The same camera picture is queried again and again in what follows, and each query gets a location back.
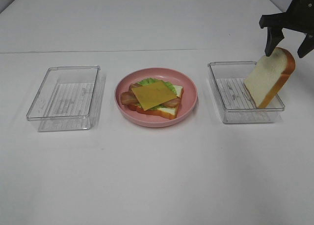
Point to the bread slice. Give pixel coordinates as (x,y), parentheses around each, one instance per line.
(269,76)
(169,111)

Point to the left clear plastic tray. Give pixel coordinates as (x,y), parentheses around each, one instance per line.
(69,98)

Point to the right clear plastic tray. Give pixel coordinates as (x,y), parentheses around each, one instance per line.
(233,101)

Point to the bacon strip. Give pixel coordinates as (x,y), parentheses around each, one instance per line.
(151,94)
(128,98)

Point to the pink round plate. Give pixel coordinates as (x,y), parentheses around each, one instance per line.
(187,105)

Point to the green lettuce leaf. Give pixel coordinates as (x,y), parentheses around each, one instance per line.
(147,82)

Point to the clear plastic tray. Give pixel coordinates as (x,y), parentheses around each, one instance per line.
(69,98)
(233,101)

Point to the yellow cheese slice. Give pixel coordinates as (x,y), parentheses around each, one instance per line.
(153,95)

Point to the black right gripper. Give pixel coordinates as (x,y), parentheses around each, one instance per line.
(299,16)

